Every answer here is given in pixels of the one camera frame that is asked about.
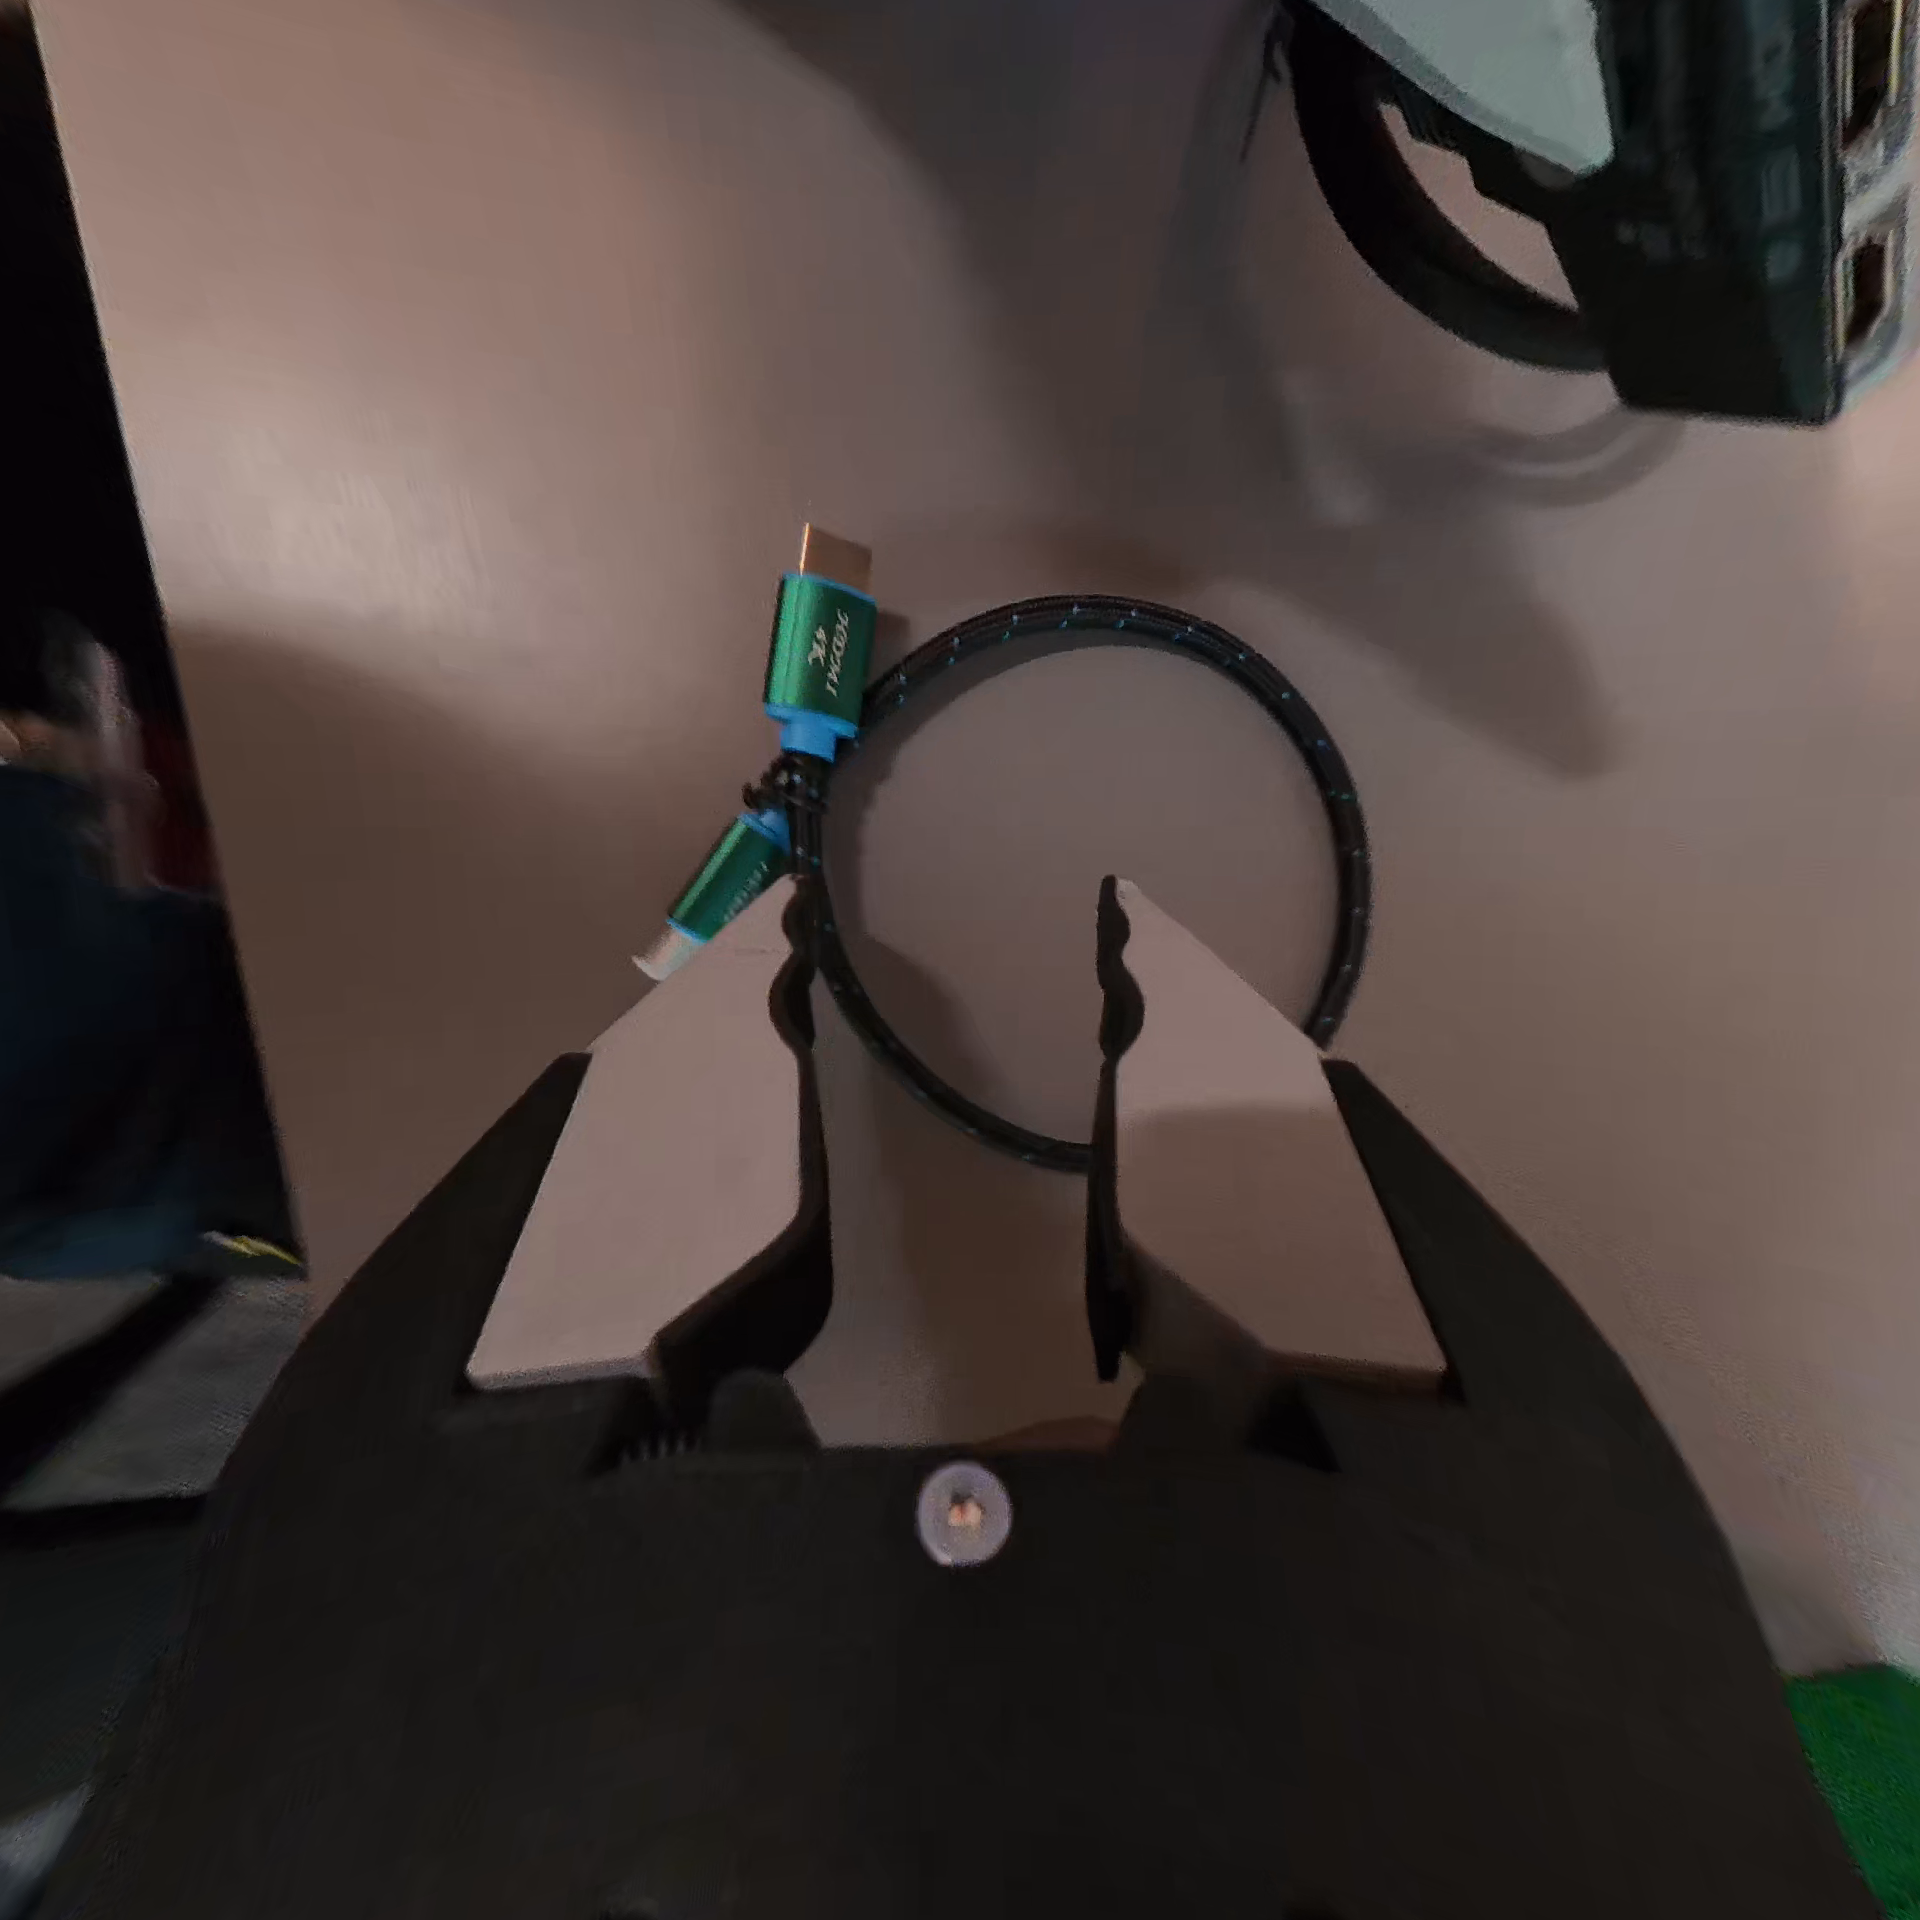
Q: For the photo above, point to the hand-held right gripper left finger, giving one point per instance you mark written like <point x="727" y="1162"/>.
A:
<point x="646" y="1202"/>

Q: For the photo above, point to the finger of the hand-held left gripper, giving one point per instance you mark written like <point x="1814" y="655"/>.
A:
<point x="1500" y="62"/>

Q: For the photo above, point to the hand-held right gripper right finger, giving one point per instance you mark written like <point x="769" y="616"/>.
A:
<point x="1258" y="1202"/>

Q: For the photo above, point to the brushed metal hub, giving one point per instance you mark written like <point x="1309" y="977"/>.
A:
<point x="1725" y="227"/>

